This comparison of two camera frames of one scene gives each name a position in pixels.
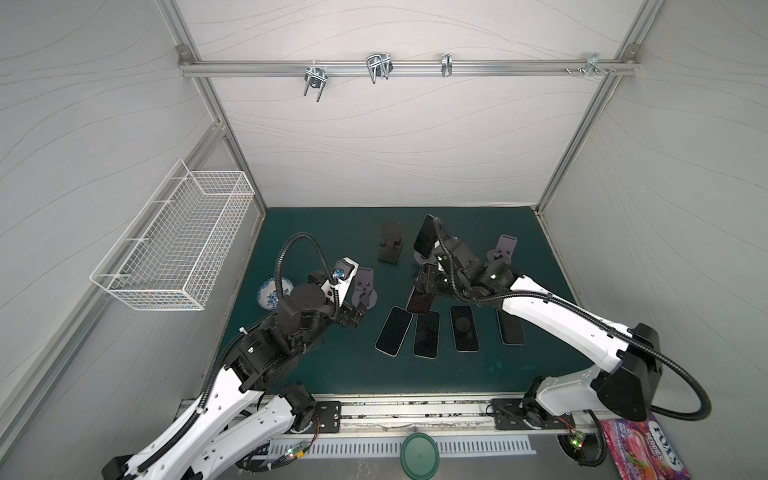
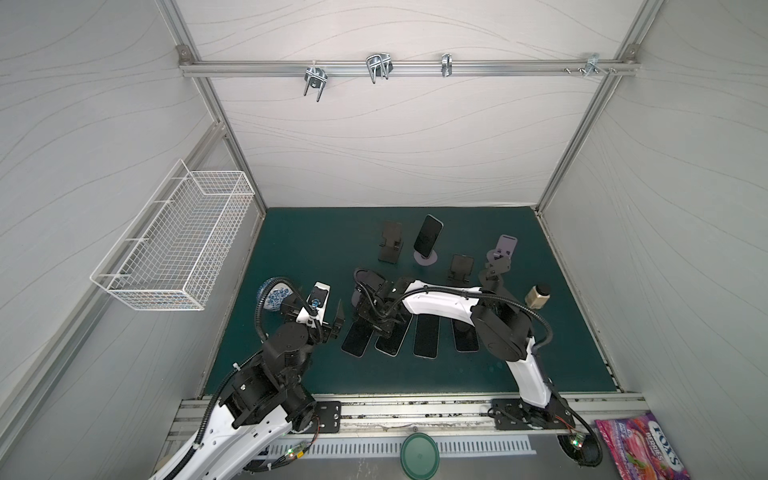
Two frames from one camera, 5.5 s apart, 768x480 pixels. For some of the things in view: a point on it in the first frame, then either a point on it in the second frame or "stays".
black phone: x=393 y=331 stays
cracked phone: x=464 y=329 stays
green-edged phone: x=426 y=339 stays
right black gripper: x=430 y=279 to x=377 y=315
